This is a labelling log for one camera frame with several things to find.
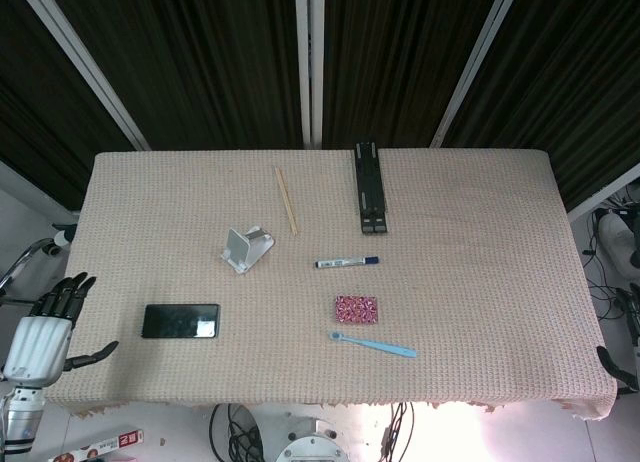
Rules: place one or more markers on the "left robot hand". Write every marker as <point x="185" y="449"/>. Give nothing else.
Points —
<point x="40" y="347"/>

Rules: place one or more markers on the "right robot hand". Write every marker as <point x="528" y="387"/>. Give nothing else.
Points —
<point x="617" y="369"/>

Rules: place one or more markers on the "black smartphone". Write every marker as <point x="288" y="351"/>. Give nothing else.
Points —
<point x="180" y="321"/>

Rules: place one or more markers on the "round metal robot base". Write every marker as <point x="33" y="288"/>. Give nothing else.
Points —
<point x="312" y="447"/>

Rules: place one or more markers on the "white folding phone stand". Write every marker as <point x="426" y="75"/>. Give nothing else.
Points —
<point x="247" y="252"/>

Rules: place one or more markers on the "black folding laptop stand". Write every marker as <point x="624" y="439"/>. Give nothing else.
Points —
<point x="371" y="192"/>

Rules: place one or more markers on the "red printed cardboard box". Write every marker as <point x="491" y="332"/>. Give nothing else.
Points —
<point x="110" y="441"/>

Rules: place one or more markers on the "beige waffle tablecloth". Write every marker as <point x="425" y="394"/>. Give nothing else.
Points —
<point x="450" y="282"/>

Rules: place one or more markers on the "light blue toothbrush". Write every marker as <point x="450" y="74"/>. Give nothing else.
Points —
<point x="380" y="347"/>

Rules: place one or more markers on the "dark curtain panel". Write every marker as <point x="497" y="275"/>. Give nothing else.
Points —
<point x="390" y="57"/>
<point x="575" y="82"/>
<point x="200" y="57"/>
<point x="30" y="107"/>

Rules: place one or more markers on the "red patterned card deck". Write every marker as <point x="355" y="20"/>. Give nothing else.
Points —
<point x="356" y="310"/>

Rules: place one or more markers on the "wooden chopstick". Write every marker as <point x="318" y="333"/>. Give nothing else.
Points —
<point x="284" y="199"/>
<point x="287" y="199"/>

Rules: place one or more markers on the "blue capped whiteboard marker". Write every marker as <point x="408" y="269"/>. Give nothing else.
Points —
<point x="340" y="263"/>

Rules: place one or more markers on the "chrome frame chair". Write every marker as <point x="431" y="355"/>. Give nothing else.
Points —
<point x="62" y="237"/>

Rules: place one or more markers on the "white partition base rail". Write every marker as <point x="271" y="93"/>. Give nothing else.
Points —
<point x="35" y="194"/>
<point x="605" y="194"/>

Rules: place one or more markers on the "white partition post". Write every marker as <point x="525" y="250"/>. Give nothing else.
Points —
<point x="301" y="57"/>
<point x="470" y="67"/>
<point x="85" y="67"/>

